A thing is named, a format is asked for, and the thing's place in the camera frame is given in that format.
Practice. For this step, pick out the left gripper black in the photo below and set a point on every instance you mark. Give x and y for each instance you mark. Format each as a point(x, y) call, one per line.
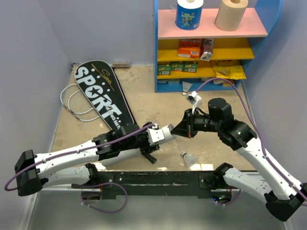
point(147, 149)

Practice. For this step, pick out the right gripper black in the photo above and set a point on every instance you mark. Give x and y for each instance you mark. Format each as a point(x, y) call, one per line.
point(186, 128)

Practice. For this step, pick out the white shuttlecock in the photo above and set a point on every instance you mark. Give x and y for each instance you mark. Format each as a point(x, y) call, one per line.
point(186, 87)

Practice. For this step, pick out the white shuttlecock tube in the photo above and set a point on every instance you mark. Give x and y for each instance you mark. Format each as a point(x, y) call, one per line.
point(111, 154)

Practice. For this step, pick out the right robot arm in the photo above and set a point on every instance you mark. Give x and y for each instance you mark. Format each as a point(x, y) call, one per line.
point(281, 193)

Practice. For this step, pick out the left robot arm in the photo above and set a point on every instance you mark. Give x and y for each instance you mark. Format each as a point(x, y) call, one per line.
point(75, 165)

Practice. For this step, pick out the white shuttlecock front table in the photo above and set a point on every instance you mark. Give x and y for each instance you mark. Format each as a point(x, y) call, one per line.
point(189, 159)

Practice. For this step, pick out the green box right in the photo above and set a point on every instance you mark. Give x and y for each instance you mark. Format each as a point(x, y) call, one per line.
point(190, 66)

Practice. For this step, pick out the green box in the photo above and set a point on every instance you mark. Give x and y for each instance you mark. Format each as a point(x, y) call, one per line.
point(190, 66)
point(164, 69)
point(177, 65)

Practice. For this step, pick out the green box middle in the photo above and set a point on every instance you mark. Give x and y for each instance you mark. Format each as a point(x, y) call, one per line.
point(177, 65)

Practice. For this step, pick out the yellow snack bag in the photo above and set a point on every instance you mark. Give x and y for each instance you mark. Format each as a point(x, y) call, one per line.
point(228, 69)

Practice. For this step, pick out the green box left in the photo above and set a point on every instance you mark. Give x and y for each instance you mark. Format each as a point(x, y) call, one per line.
point(164, 69)

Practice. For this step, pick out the blue shelf unit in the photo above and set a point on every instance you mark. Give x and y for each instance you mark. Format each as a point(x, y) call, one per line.
point(244, 44)

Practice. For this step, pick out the orange snack box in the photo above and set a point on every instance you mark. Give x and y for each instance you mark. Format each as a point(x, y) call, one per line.
point(189, 48)

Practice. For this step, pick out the black sport racket bag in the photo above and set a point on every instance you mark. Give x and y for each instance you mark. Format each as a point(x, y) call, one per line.
point(99, 84)

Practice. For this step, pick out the small pink eraser box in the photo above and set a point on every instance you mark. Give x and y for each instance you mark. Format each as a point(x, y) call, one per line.
point(121, 64)

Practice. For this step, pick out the silver snack bag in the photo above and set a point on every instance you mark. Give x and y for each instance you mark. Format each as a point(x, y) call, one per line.
point(206, 49)

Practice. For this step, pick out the blue wrapped paper roll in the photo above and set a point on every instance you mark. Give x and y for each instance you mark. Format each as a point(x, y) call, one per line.
point(188, 14)

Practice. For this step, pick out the brown paper towel roll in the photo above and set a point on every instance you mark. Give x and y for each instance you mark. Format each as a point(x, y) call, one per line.
point(230, 14)

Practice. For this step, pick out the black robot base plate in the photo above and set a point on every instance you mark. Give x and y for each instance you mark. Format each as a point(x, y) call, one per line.
point(201, 184)

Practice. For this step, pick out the aluminium rail frame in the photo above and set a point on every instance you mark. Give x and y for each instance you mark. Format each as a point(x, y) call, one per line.
point(37, 120)

